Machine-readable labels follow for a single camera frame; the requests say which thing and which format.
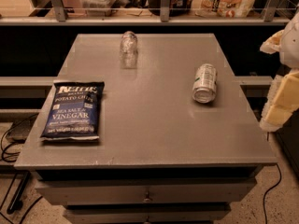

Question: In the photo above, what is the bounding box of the grey lower drawer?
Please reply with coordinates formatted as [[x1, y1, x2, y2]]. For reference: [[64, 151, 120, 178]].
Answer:
[[64, 203, 231, 224]]

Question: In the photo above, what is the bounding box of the black cable right floor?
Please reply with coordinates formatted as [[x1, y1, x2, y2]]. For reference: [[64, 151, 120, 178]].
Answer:
[[262, 163, 283, 224]]

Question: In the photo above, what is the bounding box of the black power adapter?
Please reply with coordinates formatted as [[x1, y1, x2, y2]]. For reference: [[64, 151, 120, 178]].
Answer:
[[6, 119, 33, 142]]

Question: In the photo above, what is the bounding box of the grey drawer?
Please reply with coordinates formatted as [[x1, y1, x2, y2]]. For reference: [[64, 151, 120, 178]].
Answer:
[[64, 203, 231, 224], [36, 178, 256, 206]]

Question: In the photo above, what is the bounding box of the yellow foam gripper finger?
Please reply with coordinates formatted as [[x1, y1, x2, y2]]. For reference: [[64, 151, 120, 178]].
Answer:
[[260, 71, 299, 132], [260, 30, 284, 54]]

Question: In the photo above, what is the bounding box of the grey metal shelf frame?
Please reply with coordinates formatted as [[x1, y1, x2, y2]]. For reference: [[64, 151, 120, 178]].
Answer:
[[0, 0, 298, 26]]

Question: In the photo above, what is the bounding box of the colourful snack bag on shelf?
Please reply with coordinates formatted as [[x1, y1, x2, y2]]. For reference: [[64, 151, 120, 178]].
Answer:
[[195, 0, 255, 18]]

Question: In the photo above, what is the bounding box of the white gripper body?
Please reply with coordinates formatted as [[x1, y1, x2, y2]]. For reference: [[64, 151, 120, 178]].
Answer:
[[279, 13, 299, 69]]

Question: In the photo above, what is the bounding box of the black cables left floor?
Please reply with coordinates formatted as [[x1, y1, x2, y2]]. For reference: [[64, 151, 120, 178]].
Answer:
[[0, 114, 43, 224]]

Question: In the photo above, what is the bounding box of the grey upper drawer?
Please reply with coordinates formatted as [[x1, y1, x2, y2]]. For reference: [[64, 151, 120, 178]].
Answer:
[[36, 178, 256, 206]]

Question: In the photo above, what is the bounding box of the silver green 7up can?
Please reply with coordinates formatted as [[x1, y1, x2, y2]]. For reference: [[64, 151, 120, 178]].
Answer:
[[192, 63, 217, 104]]

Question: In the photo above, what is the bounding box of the blue kettle chip bag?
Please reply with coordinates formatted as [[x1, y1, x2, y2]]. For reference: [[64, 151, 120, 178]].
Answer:
[[41, 82, 105, 141]]

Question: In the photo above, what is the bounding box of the clear plastic water bottle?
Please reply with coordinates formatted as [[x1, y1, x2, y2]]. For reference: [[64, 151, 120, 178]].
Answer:
[[120, 31, 138, 68]]

